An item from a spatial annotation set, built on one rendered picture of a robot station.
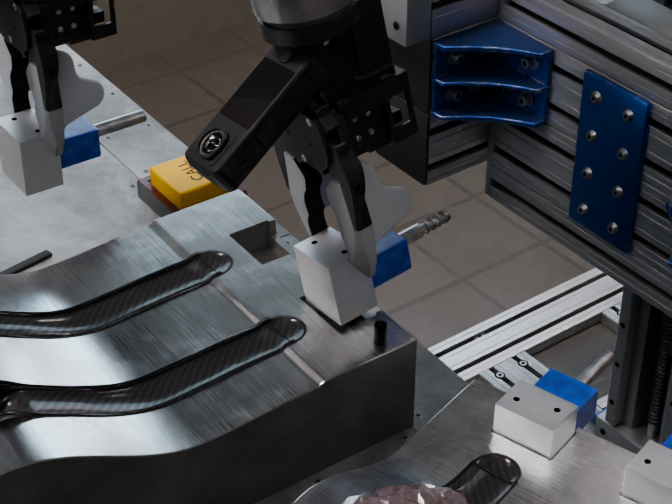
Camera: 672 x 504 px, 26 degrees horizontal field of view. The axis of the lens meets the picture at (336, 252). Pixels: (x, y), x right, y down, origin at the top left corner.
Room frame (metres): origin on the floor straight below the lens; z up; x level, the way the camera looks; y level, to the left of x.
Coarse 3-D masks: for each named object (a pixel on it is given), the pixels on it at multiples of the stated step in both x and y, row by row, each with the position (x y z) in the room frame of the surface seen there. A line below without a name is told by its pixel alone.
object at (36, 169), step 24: (0, 120) 1.09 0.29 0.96; (24, 120) 1.09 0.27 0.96; (120, 120) 1.13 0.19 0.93; (144, 120) 1.14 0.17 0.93; (0, 144) 1.09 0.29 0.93; (24, 144) 1.06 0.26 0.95; (72, 144) 1.09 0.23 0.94; (96, 144) 1.10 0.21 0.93; (24, 168) 1.05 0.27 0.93; (48, 168) 1.07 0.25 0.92; (24, 192) 1.06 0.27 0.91
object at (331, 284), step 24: (432, 216) 0.98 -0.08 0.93; (312, 240) 0.93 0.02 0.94; (336, 240) 0.93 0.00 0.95; (384, 240) 0.94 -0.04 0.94; (408, 240) 0.95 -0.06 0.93; (312, 264) 0.91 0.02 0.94; (336, 264) 0.89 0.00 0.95; (384, 264) 0.92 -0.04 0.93; (408, 264) 0.93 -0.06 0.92; (312, 288) 0.91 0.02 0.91; (336, 288) 0.89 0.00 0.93; (360, 288) 0.90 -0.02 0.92; (336, 312) 0.89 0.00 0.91; (360, 312) 0.90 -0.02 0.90
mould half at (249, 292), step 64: (128, 256) 0.99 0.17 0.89; (128, 320) 0.91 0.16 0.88; (192, 320) 0.90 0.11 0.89; (256, 320) 0.90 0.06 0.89; (320, 320) 0.90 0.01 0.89; (384, 320) 0.90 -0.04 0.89; (64, 384) 0.80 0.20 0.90; (256, 384) 0.83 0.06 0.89; (320, 384) 0.82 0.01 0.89; (384, 384) 0.86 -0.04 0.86; (0, 448) 0.70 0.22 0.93; (64, 448) 0.72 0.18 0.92; (128, 448) 0.74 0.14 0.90; (192, 448) 0.76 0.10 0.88; (256, 448) 0.79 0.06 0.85; (320, 448) 0.82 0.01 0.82
